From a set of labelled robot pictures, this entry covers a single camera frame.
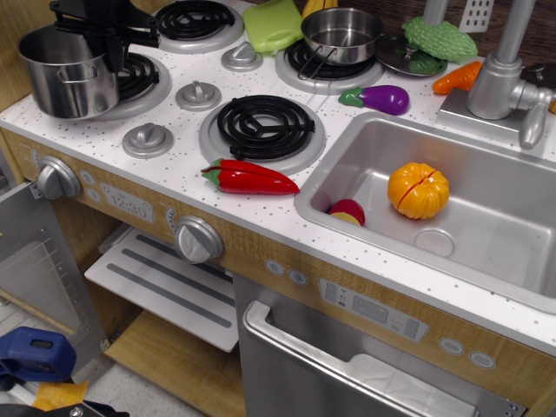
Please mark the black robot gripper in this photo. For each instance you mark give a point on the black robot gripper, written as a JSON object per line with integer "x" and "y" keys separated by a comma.
{"x": 119, "y": 22}

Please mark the tall stainless steel pot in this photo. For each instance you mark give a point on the tall stainless steel pot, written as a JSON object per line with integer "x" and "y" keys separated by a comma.
{"x": 68, "y": 79}

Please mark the steel pot lid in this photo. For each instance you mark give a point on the steel pot lid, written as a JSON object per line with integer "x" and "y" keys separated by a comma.
{"x": 397, "y": 53}

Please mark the front left black burner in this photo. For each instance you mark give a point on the front left black burner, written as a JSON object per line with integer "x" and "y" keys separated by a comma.
{"x": 143, "y": 83}

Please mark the black burner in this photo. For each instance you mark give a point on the black burner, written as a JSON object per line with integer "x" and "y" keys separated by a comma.
{"x": 143, "y": 83}
{"x": 196, "y": 27}
{"x": 296, "y": 67}
{"x": 271, "y": 131}

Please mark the back left black burner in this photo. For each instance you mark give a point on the back left black burner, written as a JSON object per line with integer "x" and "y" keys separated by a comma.
{"x": 196, "y": 27}

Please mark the silver stovetop knob middle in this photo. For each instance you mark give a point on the silver stovetop knob middle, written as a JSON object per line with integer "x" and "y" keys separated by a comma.
{"x": 198, "y": 96}

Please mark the silver stovetop knob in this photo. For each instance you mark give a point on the silver stovetop knob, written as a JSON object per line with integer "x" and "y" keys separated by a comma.
{"x": 242, "y": 58}
{"x": 147, "y": 141}
{"x": 198, "y": 96}

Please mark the silver stovetop knob front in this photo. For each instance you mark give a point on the silver stovetop knob front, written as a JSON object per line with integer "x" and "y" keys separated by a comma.
{"x": 147, "y": 141}

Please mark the silver stovetop knob back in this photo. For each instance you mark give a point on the silver stovetop knob back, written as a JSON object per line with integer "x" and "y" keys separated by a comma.
{"x": 242, "y": 58}

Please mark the silver oven knob left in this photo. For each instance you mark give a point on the silver oven knob left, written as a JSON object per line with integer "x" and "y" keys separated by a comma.
{"x": 56, "y": 179}

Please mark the silver oven knob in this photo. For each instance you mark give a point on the silver oven knob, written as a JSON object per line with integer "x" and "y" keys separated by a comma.
{"x": 56, "y": 179}
{"x": 196, "y": 241}

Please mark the green plastic cutting board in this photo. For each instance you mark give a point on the green plastic cutting board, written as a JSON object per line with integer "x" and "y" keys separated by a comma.
{"x": 272, "y": 26}

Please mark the red toy chili pepper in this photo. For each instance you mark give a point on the red toy chili pepper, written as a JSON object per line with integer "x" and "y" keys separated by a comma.
{"x": 240, "y": 177}

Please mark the front right black burner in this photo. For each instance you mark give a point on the front right black burner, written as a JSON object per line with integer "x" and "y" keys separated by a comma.
{"x": 271, "y": 131}

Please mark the back right black burner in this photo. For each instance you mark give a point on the back right black burner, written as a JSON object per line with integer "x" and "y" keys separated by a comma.
{"x": 296, "y": 67}

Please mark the yellow toy banana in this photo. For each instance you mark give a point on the yellow toy banana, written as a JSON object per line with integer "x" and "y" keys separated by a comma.
{"x": 311, "y": 6}

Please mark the silver oven knob right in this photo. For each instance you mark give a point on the silver oven knob right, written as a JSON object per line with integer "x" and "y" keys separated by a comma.
{"x": 196, "y": 241}

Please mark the white oven rack shelf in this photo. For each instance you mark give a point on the white oven rack shelf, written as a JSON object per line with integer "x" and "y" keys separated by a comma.
{"x": 197, "y": 298}

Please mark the small steel saucepan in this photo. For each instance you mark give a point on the small steel saucepan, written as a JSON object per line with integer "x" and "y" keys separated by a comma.
{"x": 340, "y": 37}

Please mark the grey oven door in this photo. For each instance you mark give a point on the grey oven door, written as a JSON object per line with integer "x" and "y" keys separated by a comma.
{"x": 41, "y": 285}

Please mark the purple toy eggplant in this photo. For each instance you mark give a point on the purple toy eggplant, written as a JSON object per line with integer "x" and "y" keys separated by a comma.
{"x": 389, "y": 99}

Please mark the red yellow toy fruit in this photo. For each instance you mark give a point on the red yellow toy fruit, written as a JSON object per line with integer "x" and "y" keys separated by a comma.
{"x": 348, "y": 210}

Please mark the blue clamp tool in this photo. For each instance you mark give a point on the blue clamp tool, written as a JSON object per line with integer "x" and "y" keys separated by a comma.
{"x": 35, "y": 355}

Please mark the green toy bitter gourd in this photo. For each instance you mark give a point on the green toy bitter gourd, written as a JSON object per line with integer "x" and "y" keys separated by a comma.
{"x": 443, "y": 41}

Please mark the orange toy pumpkin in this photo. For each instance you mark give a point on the orange toy pumpkin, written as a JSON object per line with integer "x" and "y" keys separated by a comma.
{"x": 418, "y": 191}

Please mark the yellow cloth scrap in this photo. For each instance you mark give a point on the yellow cloth scrap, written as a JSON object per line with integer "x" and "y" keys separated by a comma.
{"x": 54, "y": 395}

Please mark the orange toy carrot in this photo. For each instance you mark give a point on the orange toy carrot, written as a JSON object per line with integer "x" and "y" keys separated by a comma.
{"x": 461, "y": 78}

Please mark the silver dishwasher door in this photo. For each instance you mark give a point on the silver dishwasher door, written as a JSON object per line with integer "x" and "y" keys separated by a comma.
{"x": 297, "y": 361}

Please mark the white slotted spatula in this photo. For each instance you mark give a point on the white slotted spatula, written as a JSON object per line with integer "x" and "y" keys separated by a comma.
{"x": 476, "y": 16}

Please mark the silver toy faucet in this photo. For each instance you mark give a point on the silver toy faucet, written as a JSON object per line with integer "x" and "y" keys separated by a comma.
{"x": 501, "y": 105}

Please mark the silver sink basin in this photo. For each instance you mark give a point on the silver sink basin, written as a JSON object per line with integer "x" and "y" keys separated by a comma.
{"x": 497, "y": 230}

